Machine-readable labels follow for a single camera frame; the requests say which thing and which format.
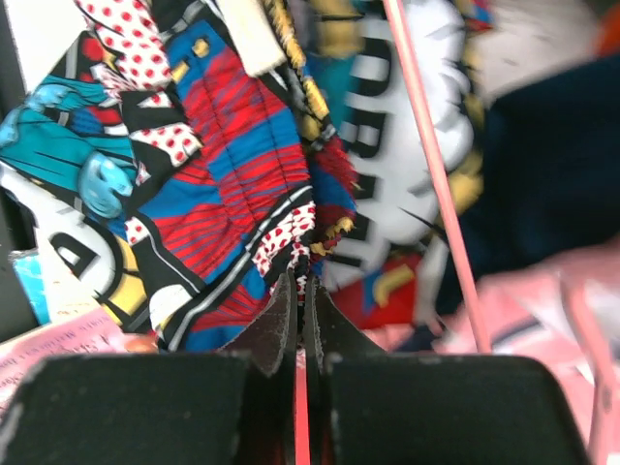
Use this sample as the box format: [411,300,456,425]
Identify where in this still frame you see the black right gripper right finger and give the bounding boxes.
[304,278,590,464]

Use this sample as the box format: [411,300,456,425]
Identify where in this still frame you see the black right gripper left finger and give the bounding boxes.
[1,273,296,464]

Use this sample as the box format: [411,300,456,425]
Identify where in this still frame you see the pink wire hanger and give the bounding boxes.
[320,1,619,464]

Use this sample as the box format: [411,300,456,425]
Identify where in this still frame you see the comic print shorts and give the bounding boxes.
[0,0,495,353]

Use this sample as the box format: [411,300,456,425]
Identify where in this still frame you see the pink shark print shorts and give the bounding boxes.
[362,241,620,465]

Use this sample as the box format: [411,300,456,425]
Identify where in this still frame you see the navy blue shorts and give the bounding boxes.
[459,55,619,279]

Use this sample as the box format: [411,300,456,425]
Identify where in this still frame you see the orange shorts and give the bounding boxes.
[596,4,620,56]

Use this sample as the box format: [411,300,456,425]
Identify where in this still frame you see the Taming of Shrew book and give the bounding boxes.
[1,309,158,412]

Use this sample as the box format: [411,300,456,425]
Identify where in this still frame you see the blue plastic folder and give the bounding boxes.
[10,250,50,326]

